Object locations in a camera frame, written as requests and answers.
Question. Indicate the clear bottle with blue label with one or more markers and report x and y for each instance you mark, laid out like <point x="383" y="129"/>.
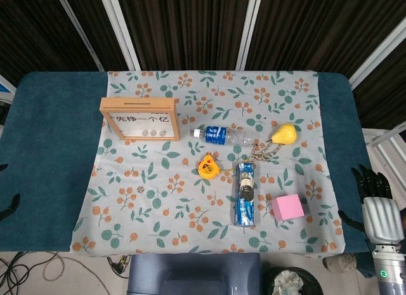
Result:
<point x="215" y="134"/>

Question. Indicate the white plastic bag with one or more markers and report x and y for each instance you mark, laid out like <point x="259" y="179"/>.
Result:
<point x="288" y="282"/>

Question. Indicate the white aluminium frame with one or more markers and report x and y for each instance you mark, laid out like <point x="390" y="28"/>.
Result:
<point x="385" y="138"/>

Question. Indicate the thin white partition rail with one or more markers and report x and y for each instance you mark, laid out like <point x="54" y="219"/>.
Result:
<point x="79" y="28"/>

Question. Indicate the white and blue equipment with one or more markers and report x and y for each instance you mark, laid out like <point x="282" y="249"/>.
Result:
<point x="4" y="87"/>

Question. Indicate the yellow tape measure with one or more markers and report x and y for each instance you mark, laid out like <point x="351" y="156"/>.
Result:
<point x="207" y="168"/>

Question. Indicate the wooden frame money box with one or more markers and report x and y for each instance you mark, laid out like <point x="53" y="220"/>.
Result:
<point x="139" y="102"/>

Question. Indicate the white diagonal frame bar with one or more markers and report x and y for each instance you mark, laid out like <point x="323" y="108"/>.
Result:
<point x="377" y="55"/>

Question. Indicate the teal table cover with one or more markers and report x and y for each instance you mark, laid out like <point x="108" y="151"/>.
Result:
<point x="47" y="149"/>

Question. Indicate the blue Oreo cookie box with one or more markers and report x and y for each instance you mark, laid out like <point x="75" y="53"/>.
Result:
<point x="245" y="196"/>

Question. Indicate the black trash bin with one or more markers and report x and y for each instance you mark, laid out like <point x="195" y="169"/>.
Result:
<point x="269" y="277"/>

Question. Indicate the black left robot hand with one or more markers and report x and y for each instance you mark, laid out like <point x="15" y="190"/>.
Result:
<point x="11" y="207"/>

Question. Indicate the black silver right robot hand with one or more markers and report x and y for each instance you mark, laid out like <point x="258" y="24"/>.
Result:
<point x="380" y="215"/>

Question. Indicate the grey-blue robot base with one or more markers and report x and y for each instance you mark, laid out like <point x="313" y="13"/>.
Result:
<point x="190" y="276"/>

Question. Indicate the floral tablecloth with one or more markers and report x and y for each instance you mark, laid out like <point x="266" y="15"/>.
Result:
<point x="158" y="212"/>

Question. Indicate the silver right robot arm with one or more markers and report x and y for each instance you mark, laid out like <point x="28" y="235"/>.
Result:
<point x="387" y="269"/>

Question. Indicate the white partition post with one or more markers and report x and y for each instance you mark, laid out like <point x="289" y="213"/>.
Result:
<point x="120" y="28"/>
<point x="249" y="31"/>

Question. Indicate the beige lumpy object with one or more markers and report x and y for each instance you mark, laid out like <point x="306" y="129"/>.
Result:
<point x="339" y="264"/>

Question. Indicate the yellow pear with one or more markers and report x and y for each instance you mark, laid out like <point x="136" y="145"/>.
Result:
<point x="285" y="134"/>

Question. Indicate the pink cube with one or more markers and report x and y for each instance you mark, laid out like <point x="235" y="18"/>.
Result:
<point x="287" y="206"/>

